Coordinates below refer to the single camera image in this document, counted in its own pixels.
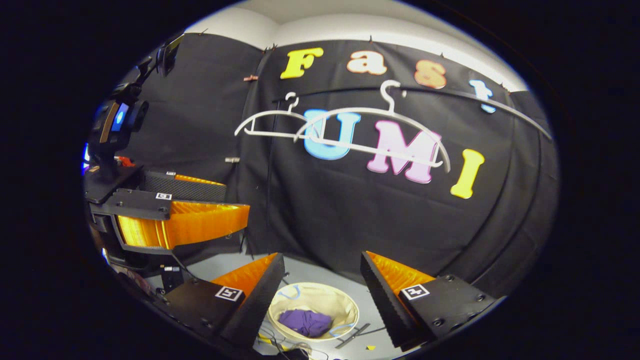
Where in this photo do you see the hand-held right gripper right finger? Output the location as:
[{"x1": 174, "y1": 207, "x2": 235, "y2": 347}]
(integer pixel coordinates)
[{"x1": 360, "y1": 251, "x2": 498, "y2": 351}]

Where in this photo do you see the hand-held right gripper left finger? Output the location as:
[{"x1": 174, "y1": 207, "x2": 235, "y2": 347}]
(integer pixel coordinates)
[{"x1": 152, "y1": 252, "x2": 286, "y2": 351}]

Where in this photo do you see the purple knit jacket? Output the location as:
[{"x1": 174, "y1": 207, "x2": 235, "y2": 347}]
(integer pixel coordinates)
[{"x1": 278, "y1": 308, "x2": 334, "y2": 338}]

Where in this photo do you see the cream round laundry hamper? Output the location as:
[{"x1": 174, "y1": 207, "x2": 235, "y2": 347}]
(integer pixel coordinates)
[{"x1": 267, "y1": 281, "x2": 360, "y2": 343}]

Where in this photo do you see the white plastic hanger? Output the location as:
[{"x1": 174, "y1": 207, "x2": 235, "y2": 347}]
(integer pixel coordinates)
[
  {"x1": 234, "y1": 91, "x2": 326, "y2": 143},
  {"x1": 295, "y1": 79, "x2": 452, "y2": 173}
]

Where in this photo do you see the thin black floor bar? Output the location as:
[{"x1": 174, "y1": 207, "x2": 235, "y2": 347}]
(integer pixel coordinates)
[{"x1": 334, "y1": 323, "x2": 372, "y2": 350}]

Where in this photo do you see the black backdrop cloth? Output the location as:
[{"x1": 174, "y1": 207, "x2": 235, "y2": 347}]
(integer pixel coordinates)
[{"x1": 100, "y1": 32, "x2": 558, "y2": 301}]

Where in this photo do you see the black clothes rail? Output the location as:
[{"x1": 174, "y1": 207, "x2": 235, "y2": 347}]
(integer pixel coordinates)
[{"x1": 272, "y1": 85, "x2": 553, "y2": 141}]

